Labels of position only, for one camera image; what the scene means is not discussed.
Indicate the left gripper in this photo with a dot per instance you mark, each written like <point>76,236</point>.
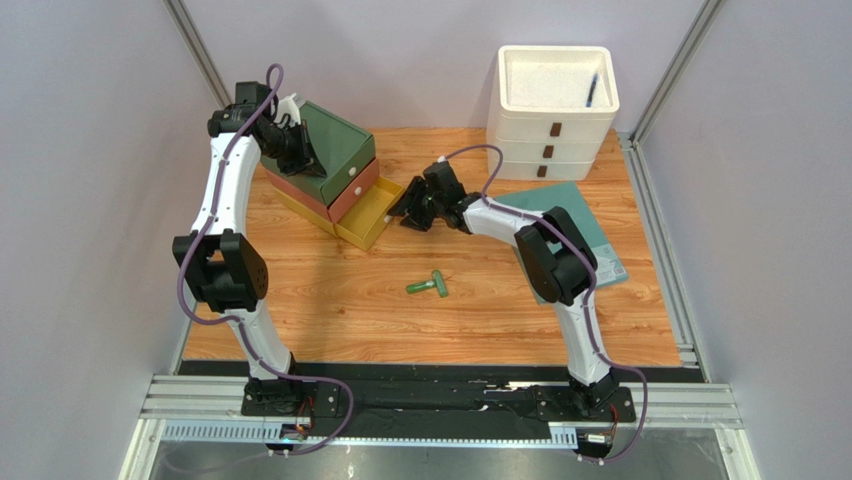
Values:
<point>307,151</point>

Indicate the green lip balm tube horizontal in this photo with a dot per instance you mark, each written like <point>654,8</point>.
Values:
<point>420,286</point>

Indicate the aluminium rail frame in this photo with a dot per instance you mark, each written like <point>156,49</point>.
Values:
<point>421,405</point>

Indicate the white foam drawer box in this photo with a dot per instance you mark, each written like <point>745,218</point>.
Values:
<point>537,114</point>

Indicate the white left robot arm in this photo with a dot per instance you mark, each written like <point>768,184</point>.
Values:
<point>217,263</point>

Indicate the red drawer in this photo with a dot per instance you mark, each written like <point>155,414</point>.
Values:
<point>356,182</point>

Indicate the green lip balm tube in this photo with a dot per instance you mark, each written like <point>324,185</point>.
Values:
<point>440,284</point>

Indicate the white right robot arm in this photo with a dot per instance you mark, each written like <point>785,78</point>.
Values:
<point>558,263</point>

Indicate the green top drawer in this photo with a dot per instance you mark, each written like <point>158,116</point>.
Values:
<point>340,145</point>

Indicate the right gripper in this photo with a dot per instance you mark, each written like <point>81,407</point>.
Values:
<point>422,205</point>

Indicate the blue pen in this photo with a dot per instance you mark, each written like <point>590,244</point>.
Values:
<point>592,90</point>

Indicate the yellow bottom drawer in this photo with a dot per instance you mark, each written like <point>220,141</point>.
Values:
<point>363,223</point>

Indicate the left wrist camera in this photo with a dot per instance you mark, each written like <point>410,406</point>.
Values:
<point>288,110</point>

